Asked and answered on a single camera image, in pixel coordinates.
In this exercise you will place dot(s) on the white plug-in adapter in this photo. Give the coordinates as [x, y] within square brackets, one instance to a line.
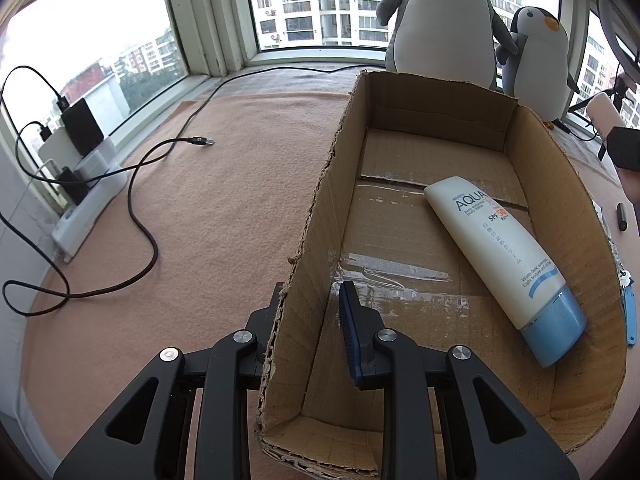
[97, 160]

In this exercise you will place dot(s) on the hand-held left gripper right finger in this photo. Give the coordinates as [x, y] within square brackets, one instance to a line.
[348, 330]

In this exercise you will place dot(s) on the blue plastic phone stand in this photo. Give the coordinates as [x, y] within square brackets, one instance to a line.
[631, 317]

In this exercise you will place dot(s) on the black plug-in charger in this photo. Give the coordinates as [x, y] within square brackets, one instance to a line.
[72, 185]

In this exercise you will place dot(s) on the black power bank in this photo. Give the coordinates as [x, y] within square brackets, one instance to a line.
[82, 127]

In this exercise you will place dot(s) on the small grey penguin plush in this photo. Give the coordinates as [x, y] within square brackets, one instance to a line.
[537, 70]

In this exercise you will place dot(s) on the white power bank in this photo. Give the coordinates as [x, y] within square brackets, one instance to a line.
[57, 147]

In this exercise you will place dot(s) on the black marker pen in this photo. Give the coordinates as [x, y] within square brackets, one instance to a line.
[621, 216]

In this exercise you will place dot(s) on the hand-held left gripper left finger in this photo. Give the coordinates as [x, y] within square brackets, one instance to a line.
[257, 325]

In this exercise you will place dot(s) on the white power strip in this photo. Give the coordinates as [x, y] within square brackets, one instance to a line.
[80, 215]

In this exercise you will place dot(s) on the cardboard box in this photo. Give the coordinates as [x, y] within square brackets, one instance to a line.
[390, 210]

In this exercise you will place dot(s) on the white sunscreen tube blue cap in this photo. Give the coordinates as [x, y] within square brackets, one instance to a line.
[500, 250]

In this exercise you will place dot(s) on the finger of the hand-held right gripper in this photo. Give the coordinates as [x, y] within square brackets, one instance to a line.
[625, 149]

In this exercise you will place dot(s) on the pink felt mat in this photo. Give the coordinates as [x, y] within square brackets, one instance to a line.
[200, 260]

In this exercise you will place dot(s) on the large grey penguin plush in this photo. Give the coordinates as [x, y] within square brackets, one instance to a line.
[445, 20]

